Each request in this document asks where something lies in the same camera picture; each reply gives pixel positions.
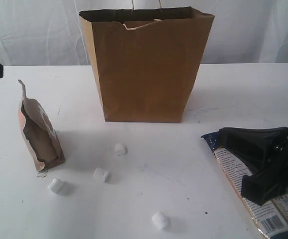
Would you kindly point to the large brown paper bag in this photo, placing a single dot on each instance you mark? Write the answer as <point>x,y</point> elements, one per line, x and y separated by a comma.
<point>145,61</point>

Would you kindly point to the long noodle package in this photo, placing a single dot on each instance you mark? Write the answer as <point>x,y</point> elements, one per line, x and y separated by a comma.
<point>271,219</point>

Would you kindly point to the white marshmallow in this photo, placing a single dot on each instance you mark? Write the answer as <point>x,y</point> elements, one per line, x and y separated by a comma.
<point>160,220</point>
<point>55,186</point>
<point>101,175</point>
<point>120,149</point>

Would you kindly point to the white marshmallow upper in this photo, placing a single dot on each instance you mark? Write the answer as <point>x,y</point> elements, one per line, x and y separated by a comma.
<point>120,149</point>

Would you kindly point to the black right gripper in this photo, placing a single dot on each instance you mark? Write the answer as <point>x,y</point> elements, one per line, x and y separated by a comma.
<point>258,149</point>

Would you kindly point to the white marshmallow left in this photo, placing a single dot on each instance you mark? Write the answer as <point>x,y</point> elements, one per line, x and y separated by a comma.
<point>55,186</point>

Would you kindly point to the white marshmallow lower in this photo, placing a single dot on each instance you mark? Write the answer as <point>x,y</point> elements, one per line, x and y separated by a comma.
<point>160,220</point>

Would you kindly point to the white marshmallow middle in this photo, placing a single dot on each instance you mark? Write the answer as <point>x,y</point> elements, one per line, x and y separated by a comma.
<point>101,175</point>

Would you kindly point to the torn paper scrap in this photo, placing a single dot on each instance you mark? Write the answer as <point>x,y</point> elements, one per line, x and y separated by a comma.
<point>42,174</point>

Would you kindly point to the brown kraft pouch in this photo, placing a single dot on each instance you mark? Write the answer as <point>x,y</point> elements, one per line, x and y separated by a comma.
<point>38,134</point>

